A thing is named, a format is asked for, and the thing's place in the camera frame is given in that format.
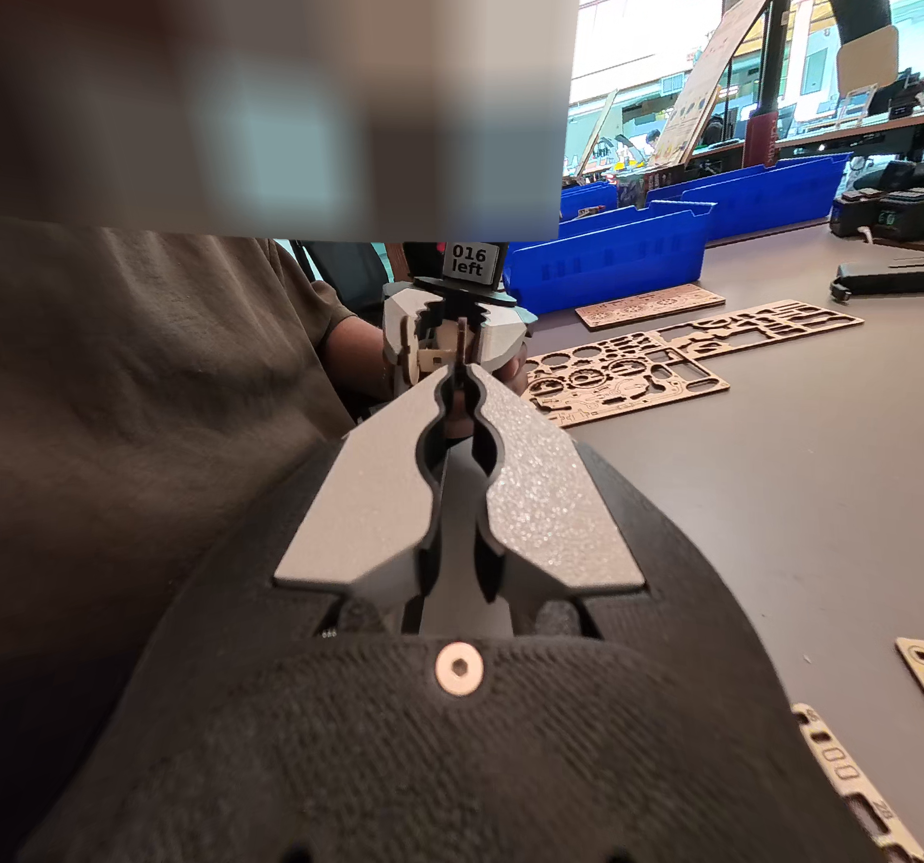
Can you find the person's left forearm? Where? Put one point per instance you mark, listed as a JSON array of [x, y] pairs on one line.
[[350, 354]]

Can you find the black bar-shaped device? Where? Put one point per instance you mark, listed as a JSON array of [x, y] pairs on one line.
[[881, 278]]

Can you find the person's left hand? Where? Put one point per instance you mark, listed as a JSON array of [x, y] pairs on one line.
[[514, 372]]

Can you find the wooden shelf counter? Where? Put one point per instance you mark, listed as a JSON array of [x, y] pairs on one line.
[[830, 134]]

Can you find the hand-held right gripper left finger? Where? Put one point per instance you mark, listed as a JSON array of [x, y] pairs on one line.
[[368, 502]]

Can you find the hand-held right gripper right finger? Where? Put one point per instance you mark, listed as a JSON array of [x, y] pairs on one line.
[[556, 516]]

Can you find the dark engraved wooden sheet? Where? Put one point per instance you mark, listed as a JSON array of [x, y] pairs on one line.
[[650, 306]]

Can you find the black and tan chair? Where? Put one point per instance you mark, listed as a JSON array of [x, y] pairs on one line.
[[863, 26]]

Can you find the black pole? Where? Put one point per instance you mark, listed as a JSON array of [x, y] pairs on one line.
[[779, 47]]

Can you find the black office chair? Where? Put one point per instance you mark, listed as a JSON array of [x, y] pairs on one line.
[[346, 271]]

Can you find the black battery charger dock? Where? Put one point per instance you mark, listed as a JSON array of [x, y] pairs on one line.
[[881, 210]]

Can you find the blue plastic bin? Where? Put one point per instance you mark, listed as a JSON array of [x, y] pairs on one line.
[[588, 200], [606, 264], [758, 192]]

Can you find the leaning wooden poster board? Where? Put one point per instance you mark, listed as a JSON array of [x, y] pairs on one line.
[[714, 84]]

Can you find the small leaning wooden board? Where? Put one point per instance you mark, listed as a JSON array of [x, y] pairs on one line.
[[599, 130]]

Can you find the grey desk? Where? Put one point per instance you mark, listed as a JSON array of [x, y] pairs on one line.
[[794, 480]]

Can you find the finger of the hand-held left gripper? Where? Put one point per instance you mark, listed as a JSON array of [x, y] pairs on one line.
[[502, 340], [395, 307]]

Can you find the wide punched wooden sheet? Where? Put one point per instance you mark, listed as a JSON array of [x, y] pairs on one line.
[[628, 379]]

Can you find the long punched wooden sheet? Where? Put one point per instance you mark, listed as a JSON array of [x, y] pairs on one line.
[[758, 325]]

